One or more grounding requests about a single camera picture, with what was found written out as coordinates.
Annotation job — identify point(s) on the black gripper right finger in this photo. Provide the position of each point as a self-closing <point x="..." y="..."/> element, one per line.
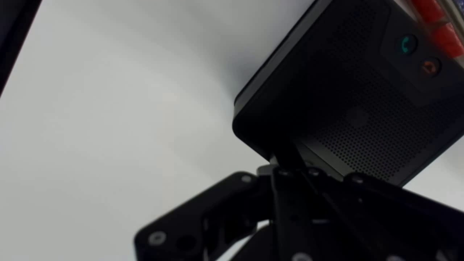
<point x="367" y="222"/>

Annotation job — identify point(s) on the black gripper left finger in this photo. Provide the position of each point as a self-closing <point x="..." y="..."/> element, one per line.
<point x="207" y="212"/>

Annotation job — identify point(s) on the black speaker box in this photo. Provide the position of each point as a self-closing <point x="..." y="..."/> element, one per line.
<point x="348" y="91"/>

